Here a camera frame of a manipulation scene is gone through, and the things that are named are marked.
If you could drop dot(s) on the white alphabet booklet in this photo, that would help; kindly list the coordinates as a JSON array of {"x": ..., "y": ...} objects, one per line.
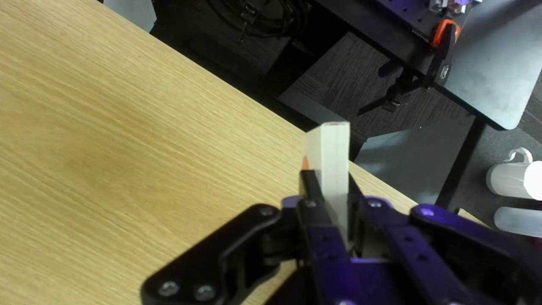
[{"x": 332, "y": 161}]

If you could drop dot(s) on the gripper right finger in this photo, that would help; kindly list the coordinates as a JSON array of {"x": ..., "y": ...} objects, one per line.
[{"x": 444, "y": 254}]

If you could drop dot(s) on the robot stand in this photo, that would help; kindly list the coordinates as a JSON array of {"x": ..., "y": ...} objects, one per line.
[{"x": 381, "y": 25}]

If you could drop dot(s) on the orange and black clamp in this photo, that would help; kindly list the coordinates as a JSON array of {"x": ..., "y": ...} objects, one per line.
[{"x": 440, "y": 46}]

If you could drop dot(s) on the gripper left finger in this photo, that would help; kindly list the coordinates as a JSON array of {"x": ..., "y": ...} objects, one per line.
[{"x": 237, "y": 250}]

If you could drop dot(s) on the black side table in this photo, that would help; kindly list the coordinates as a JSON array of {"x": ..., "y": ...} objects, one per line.
[{"x": 495, "y": 55}]

